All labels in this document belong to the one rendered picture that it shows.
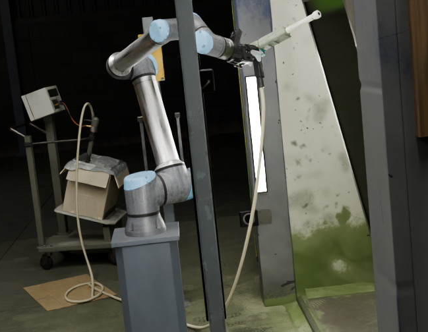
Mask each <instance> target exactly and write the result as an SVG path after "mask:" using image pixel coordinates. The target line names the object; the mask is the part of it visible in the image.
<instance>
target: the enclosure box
mask: <svg viewBox="0 0 428 332"><path fill-rule="evenodd" d="M302 3H303V7H304V10H305V14H306V16H309V15H311V14H312V13H313V12H315V11H317V10H318V11H320V12H321V17H320V18H318V19H314V20H312V21H310V22H308V24H309V27H310V31H311V35H312V37H313V41H314V45H315V48H316V51H317V55H318V58H319V62H320V65H321V69H322V73H323V76H324V80H325V82H326V87H327V90H328V93H329V96H330V100H331V103H332V107H333V110H334V114H335V117H336V121H337V123H338V128H339V131H340V135H341V137H342V141H343V144H344V148H345V151H346V155H347V158H348V162H349V164H350V169H351V172H352V176H353V180H354V183H355V187H356V189H357V193H358V196H359V201H360V203H361V207H362V210H363V214H364V217H365V221H366V224H367V228H368V230H369V234H370V237H371V227H370V218H369V201H368V191H367V174H366V165H365V148H364V139H363V122H362V112H361V96H360V89H361V82H360V79H359V69H358V60H357V43H356V34H355V17H354V7H353V0H302Z"/></svg>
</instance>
